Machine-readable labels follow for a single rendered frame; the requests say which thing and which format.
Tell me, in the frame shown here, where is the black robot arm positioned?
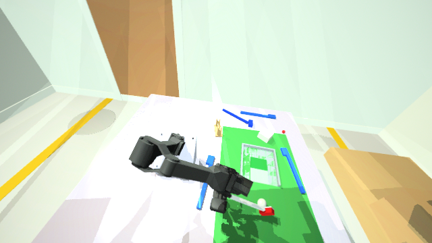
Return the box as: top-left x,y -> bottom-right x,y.
129,133 -> 254,196

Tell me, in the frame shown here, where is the white golf ball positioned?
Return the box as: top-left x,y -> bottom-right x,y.
258,198 -> 267,207

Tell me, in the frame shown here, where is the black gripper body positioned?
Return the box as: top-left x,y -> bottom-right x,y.
210,192 -> 227,213

